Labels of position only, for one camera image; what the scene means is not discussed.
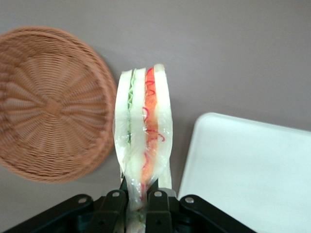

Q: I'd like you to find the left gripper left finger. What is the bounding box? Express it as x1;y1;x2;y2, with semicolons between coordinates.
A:
0;176;128;233

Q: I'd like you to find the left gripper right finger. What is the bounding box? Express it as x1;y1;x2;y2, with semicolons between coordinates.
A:
145;179;257;233

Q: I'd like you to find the plastic sandwich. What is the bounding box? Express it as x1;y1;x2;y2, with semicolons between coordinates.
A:
113;63;175;233

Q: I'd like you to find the cream rectangular tray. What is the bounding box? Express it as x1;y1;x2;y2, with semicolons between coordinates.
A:
177;112;311;233

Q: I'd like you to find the brown round woven basket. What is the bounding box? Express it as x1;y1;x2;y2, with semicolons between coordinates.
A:
0;26;118;183

